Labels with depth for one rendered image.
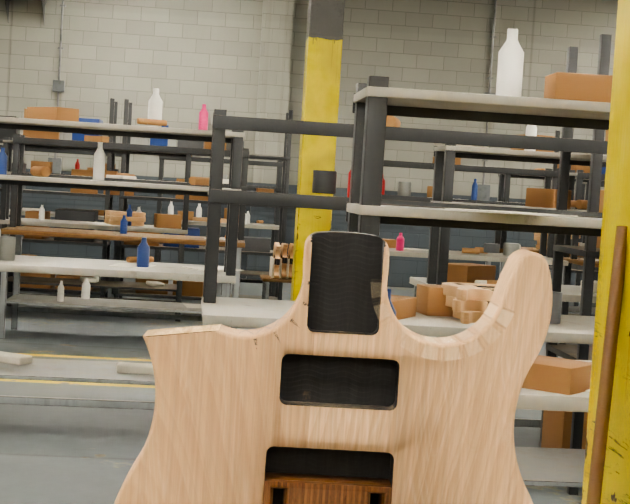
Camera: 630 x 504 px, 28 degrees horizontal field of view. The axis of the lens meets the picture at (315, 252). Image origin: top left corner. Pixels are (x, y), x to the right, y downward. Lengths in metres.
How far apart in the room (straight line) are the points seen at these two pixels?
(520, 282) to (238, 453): 0.26
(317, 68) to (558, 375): 7.00
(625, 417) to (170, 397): 1.39
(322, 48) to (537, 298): 9.19
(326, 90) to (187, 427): 9.18
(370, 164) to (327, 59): 6.97
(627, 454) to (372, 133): 1.27
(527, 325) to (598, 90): 2.36
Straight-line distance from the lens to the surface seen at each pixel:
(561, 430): 6.30
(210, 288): 5.15
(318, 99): 10.11
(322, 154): 10.09
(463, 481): 1.01
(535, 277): 0.99
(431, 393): 0.99
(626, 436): 2.26
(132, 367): 7.02
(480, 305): 5.04
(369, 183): 3.19
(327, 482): 1.00
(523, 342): 0.99
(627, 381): 2.26
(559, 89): 3.31
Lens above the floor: 1.40
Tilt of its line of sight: 3 degrees down
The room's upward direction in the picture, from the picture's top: 4 degrees clockwise
